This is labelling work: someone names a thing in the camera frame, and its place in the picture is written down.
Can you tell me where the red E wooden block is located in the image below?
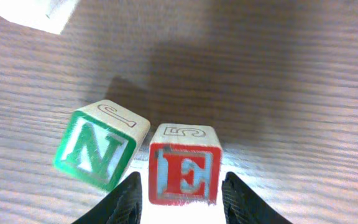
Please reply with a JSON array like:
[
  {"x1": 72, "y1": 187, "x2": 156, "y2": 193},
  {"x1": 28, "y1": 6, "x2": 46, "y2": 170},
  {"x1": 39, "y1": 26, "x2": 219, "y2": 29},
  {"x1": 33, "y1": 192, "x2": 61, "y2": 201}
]
[{"x1": 149, "y1": 123, "x2": 223, "y2": 205}]

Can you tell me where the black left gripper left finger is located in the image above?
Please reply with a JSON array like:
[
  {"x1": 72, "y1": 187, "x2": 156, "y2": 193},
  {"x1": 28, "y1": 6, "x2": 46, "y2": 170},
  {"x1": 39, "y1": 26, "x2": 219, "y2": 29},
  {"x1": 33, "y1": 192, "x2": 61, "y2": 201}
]
[{"x1": 73, "y1": 172, "x2": 142, "y2": 224}]

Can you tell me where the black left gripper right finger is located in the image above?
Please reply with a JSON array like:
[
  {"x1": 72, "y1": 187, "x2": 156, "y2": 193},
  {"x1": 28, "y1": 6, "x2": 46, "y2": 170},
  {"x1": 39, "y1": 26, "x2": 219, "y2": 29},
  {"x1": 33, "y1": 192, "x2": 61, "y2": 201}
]
[{"x1": 221, "y1": 172, "x2": 291, "y2": 224}]

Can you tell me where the green N wooden block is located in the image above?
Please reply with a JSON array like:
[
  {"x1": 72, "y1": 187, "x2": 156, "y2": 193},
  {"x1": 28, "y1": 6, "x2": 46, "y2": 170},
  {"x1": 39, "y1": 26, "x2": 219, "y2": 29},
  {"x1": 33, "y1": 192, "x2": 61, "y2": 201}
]
[{"x1": 53, "y1": 100, "x2": 150, "y2": 192}]

